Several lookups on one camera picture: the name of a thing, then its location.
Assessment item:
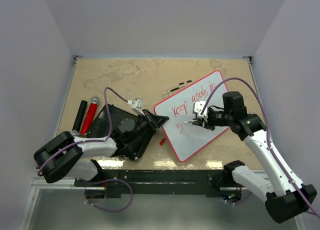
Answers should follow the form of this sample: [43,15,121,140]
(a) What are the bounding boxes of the wire whiteboard stand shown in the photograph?
[162,80,193,99]

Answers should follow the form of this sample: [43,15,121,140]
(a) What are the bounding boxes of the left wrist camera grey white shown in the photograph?
[127,98,144,115]

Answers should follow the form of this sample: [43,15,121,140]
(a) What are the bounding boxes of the red marker cap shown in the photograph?
[159,138,166,146]

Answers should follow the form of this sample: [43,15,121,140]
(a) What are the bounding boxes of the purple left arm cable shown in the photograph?
[36,86,133,212]

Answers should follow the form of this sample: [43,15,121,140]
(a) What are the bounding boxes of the red microphone silver head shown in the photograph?
[79,96,100,136]

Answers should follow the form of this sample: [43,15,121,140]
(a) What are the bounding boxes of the aluminium frame rail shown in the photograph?
[18,55,83,230]

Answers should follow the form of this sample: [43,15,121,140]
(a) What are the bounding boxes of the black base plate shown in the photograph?
[74,169,248,202]

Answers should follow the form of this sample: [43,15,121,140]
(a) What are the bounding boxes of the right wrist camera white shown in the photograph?
[192,101,208,118]

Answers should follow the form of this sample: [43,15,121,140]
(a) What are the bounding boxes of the pink framed whiteboard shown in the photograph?
[153,70,228,162]

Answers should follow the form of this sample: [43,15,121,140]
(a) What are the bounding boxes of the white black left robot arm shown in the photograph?
[33,104,170,186]

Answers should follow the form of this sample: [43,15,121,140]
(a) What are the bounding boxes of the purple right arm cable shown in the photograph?
[201,77,320,218]

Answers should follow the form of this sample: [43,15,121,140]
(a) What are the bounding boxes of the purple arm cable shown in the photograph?
[36,86,133,212]
[201,77,320,218]

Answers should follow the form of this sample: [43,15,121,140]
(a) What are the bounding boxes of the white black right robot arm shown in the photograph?
[191,91,317,223]

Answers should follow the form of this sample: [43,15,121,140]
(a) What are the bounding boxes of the black microphone tube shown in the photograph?
[72,100,88,133]

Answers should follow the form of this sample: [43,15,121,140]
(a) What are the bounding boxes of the red and white marker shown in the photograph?
[183,119,197,124]

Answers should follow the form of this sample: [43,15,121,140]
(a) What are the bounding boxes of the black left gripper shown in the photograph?
[127,109,169,144]

